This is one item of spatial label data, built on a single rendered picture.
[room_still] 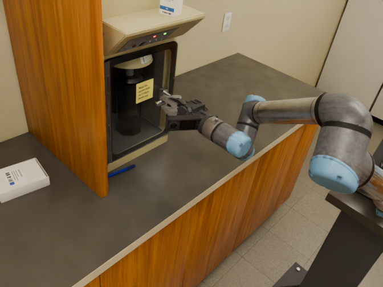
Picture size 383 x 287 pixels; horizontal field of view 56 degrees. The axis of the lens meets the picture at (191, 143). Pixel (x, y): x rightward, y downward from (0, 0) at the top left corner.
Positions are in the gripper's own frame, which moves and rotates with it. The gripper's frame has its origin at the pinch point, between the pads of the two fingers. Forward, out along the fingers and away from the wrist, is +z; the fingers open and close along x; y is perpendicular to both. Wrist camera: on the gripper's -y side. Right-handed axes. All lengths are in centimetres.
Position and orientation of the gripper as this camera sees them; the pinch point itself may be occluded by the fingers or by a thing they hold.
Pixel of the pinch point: (161, 101)
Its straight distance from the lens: 127.1
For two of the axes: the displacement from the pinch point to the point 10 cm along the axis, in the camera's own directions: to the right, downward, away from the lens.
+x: 1.3, -8.0, -5.9
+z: -7.3, -4.8, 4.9
